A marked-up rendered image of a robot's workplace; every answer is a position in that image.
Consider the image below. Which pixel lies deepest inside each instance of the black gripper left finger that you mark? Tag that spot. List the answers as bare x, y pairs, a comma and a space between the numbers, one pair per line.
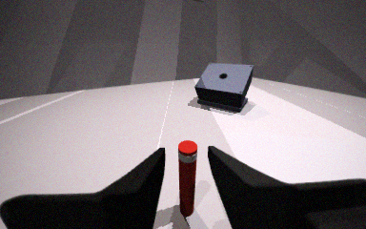
128, 203

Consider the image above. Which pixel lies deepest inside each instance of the grey sloped panel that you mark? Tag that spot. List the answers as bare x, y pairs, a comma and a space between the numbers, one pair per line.
225, 86

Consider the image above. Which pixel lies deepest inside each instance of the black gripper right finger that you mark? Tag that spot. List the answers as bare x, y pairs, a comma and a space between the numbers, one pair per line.
254, 200

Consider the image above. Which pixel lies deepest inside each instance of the dark red peg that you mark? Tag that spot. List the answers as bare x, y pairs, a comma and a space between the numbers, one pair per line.
187, 157

